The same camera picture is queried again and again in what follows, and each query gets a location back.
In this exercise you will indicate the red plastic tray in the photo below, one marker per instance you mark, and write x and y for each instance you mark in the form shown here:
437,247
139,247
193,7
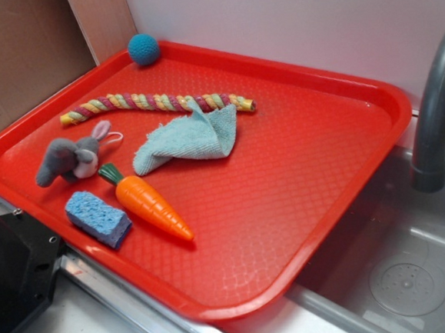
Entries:
257,215

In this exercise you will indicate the teal knitted ball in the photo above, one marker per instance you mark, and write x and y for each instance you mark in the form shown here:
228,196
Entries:
143,49

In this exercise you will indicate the light blue cloth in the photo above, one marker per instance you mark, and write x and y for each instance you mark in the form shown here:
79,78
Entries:
200,136

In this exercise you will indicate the blue sponge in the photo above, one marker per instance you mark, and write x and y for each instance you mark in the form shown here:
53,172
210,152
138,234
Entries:
101,221

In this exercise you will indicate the orange plastic carrot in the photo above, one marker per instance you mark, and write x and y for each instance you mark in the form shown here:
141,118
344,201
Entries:
137,196

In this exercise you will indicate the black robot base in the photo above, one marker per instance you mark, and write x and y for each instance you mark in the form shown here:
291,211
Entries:
30,255

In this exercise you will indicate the brown cardboard panel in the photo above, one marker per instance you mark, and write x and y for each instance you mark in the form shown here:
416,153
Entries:
47,44

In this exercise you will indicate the grey toy faucet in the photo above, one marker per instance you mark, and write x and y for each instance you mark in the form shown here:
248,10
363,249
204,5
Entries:
427,169

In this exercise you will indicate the grey plastic sink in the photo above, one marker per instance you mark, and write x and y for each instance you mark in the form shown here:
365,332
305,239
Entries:
382,268

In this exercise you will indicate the grey plush bunny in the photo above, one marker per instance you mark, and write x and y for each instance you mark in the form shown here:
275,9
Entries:
71,160

